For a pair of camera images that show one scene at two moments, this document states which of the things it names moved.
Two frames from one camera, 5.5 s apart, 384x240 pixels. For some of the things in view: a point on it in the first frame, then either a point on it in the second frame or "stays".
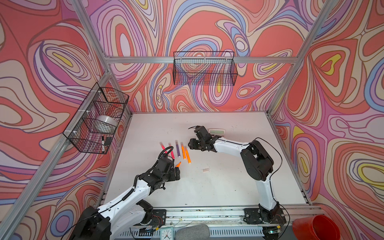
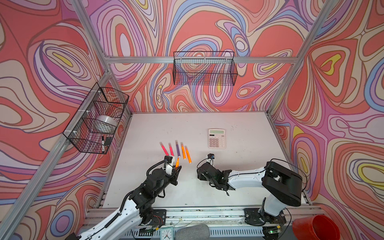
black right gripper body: [197, 144] → [201, 177]
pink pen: [172, 151] stays
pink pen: [163, 147] stays
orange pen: [188, 156] stays
